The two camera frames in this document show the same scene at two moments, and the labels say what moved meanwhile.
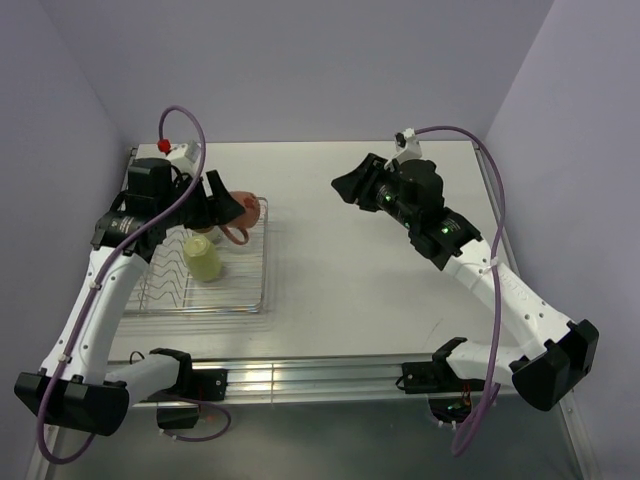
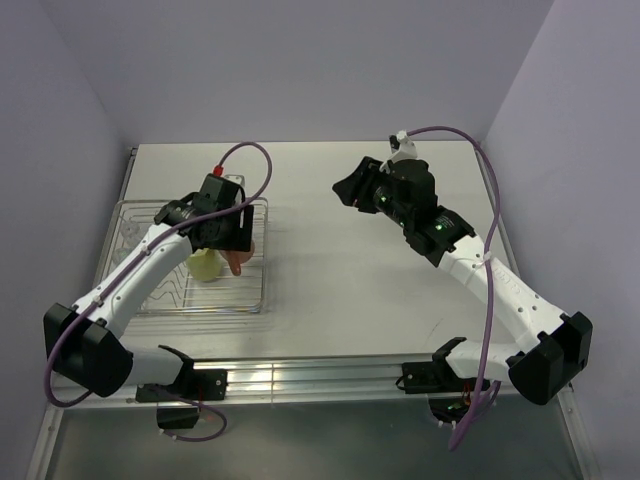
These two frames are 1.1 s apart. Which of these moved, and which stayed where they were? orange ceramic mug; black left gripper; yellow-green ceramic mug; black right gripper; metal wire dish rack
Moved: orange ceramic mug; black left gripper
Stayed: yellow-green ceramic mug; black right gripper; metal wire dish rack
